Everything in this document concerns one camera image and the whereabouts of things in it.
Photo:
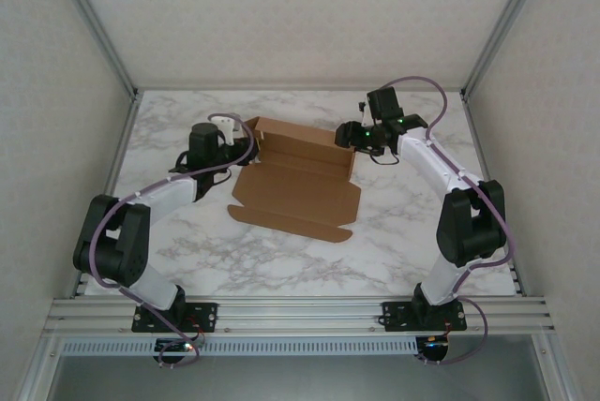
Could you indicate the brown cardboard box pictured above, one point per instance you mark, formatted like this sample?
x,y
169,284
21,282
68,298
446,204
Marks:
x,y
295,185

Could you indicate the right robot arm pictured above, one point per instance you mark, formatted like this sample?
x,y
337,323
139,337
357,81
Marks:
x,y
469,227

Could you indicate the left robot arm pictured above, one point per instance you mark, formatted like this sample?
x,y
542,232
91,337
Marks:
x,y
112,242

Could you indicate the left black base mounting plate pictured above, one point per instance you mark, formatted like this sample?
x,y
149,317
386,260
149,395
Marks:
x,y
206,316

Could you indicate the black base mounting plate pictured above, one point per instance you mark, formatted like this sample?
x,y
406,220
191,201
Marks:
x,y
206,316
398,316

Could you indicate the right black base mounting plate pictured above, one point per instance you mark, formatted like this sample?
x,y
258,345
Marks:
x,y
398,316

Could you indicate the black controller board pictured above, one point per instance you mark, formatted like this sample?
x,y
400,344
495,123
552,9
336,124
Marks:
x,y
175,347
433,349

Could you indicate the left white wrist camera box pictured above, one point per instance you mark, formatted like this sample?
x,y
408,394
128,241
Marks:
x,y
229,125

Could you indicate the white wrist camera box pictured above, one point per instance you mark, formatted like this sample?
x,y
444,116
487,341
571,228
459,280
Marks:
x,y
364,113
229,125

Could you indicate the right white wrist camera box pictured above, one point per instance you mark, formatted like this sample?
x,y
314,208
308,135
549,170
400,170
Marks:
x,y
364,113

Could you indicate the aluminium table side rail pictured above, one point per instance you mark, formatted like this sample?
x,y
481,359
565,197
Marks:
x,y
115,176
483,157

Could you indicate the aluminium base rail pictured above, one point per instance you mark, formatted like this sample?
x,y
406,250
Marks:
x,y
300,314

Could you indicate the aluminium frame post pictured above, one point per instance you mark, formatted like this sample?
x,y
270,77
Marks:
x,y
94,21
508,21

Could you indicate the aluminium frame leg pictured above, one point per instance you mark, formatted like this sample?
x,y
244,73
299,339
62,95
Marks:
x,y
553,368
40,368

